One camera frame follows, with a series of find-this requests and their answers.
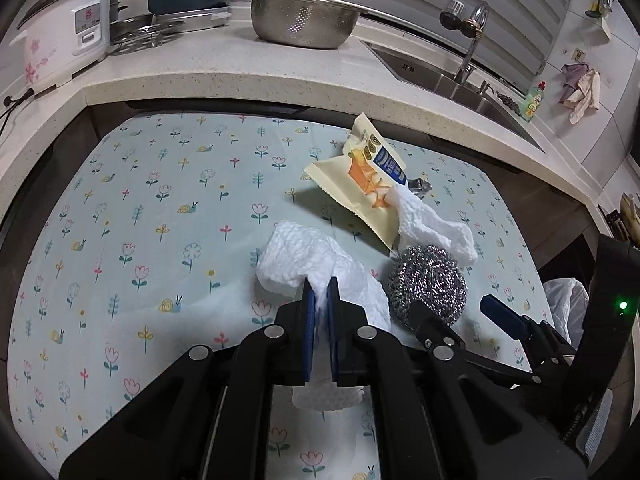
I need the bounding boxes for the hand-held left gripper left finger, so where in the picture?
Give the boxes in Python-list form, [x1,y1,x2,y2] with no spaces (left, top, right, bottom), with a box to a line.
[59,277,317,480]

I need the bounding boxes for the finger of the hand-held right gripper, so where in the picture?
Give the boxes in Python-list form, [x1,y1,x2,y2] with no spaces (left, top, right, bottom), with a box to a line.
[407,302,541,387]
[479,295,576,377]

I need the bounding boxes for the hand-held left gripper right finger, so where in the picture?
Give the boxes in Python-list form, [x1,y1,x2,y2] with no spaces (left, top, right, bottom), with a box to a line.
[326,276,586,480]

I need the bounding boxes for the steel wool scrubber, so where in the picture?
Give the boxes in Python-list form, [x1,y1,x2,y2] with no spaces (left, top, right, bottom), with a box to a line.
[387,246,468,326]

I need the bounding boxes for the white trash bag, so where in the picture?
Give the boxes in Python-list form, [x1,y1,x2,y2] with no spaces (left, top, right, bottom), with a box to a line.
[542,277,591,351]

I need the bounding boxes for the white paper towel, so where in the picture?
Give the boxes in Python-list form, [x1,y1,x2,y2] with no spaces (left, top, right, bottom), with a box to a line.
[392,185,478,267]
[255,219,392,411]

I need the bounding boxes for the knife rack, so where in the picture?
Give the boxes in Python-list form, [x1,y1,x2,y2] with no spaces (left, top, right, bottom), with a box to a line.
[597,192,640,242]

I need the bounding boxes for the flat cream snack packet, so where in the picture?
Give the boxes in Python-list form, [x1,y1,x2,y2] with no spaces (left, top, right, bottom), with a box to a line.
[304,114,408,251]

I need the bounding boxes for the floral tablecloth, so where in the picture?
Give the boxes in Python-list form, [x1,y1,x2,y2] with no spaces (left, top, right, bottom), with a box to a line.
[7,112,561,480]

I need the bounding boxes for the green dish soap bottle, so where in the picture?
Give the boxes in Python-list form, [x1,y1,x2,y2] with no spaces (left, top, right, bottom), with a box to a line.
[520,81,547,122]

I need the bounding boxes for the beige hanging cloth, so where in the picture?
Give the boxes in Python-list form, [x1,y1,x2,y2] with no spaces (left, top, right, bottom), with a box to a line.
[562,70,601,126]

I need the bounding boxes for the steel sink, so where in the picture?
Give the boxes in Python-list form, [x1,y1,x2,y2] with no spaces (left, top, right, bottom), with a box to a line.
[362,42,543,148]

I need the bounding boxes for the purple hanging cloth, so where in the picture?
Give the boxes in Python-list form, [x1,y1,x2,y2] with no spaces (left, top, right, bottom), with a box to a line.
[559,62,591,103]

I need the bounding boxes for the chrome faucet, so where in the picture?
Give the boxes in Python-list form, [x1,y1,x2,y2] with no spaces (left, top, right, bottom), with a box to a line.
[440,1,491,83]

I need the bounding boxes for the steel colander bowl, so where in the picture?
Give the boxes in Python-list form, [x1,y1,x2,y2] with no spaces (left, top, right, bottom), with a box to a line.
[244,0,362,50]

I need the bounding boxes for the steel steamer rack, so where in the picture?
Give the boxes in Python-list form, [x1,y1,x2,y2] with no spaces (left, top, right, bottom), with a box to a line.
[109,29,183,56]

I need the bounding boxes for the white floral rice cooker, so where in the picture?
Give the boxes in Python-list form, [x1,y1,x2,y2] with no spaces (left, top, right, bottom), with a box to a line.
[16,0,117,92]

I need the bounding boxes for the wall utensil rack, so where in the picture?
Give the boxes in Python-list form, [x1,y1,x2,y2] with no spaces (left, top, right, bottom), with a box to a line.
[585,0,613,38]

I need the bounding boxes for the black power cord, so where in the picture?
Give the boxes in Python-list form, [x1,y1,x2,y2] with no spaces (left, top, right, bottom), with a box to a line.
[0,89,36,136]

